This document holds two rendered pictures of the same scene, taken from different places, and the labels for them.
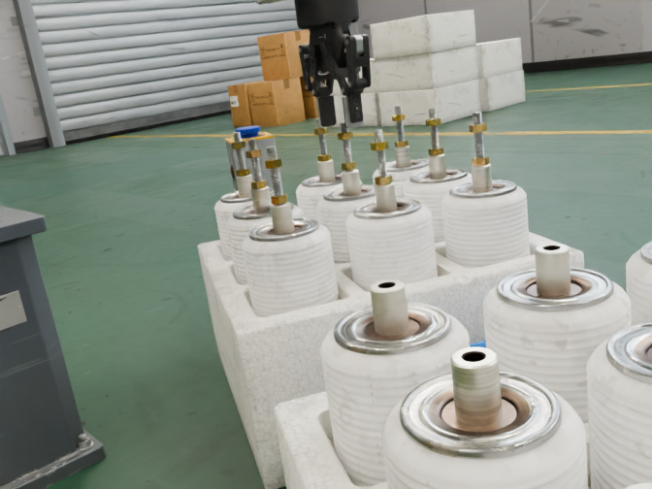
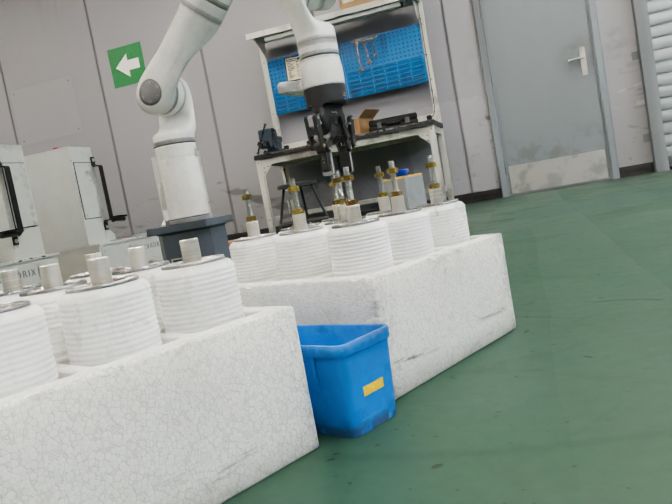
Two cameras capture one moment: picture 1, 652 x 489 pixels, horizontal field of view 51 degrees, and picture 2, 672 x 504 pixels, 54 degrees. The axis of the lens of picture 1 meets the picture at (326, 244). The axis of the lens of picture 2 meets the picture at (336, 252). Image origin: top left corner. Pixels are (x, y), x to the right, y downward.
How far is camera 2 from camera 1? 1.04 m
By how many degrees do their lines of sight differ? 56
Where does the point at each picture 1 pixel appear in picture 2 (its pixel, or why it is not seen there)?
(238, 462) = not seen: hidden behind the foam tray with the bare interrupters
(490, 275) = (312, 282)
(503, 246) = (339, 265)
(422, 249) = (296, 259)
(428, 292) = (280, 286)
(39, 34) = (656, 64)
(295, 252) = (235, 249)
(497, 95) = not seen: outside the picture
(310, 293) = (244, 275)
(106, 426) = not seen: hidden behind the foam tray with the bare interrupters
